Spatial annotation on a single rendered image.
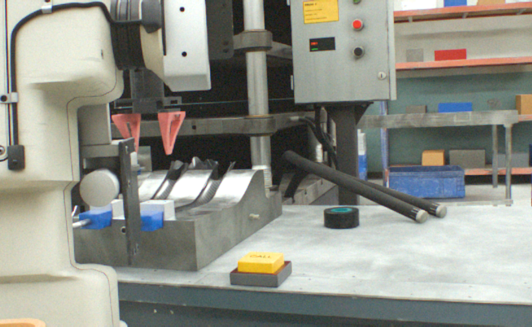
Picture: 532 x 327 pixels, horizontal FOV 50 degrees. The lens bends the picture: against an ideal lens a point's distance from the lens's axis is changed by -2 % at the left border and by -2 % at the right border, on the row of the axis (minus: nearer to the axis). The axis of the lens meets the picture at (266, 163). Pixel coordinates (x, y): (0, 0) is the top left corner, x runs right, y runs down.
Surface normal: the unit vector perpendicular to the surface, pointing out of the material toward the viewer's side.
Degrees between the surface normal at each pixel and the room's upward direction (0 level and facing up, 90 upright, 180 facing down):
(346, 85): 90
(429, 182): 93
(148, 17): 82
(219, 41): 127
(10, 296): 82
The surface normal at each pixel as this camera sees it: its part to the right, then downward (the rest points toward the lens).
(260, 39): 0.32, 0.08
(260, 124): 0.07, 0.10
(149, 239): -0.32, 0.11
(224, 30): 0.09, 0.68
